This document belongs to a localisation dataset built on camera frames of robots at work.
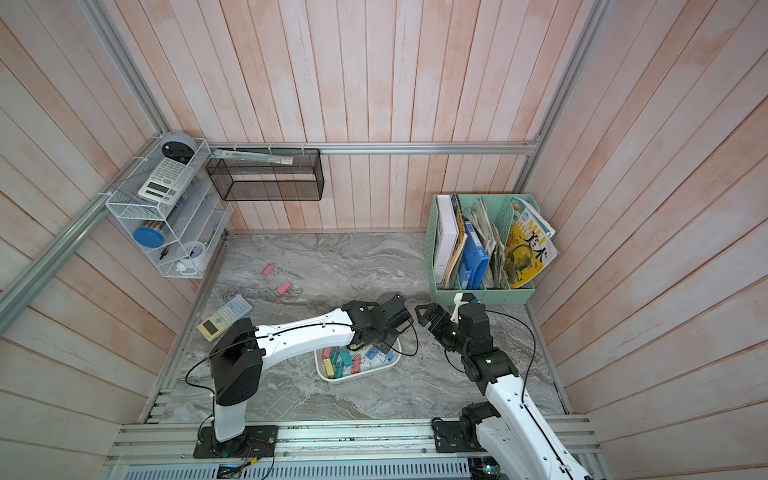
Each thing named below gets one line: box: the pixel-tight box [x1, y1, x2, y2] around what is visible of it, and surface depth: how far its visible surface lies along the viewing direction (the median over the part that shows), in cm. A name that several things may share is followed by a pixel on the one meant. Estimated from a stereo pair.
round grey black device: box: [160, 132, 197, 165], surface depth 83 cm
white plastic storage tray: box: [314, 338, 402, 383], surface depth 87 cm
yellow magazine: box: [504, 197, 560, 289], surface depth 93 cm
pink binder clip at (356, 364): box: [351, 354, 362, 374], surface depth 87 cm
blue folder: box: [458, 221, 489, 290], surface depth 89 cm
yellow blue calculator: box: [197, 295, 254, 343], surface depth 97 cm
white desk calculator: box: [137, 157, 195, 205], surface depth 79 cm
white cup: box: [176, 241, 206, 275], surface depth 93 cm
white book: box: [434, 195, 459, 284], surface depth 92 cm
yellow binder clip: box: [323, 358, 335, 379], surface depth 85 cm
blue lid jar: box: [133, 227, 165, 248], surface depth 79 cm
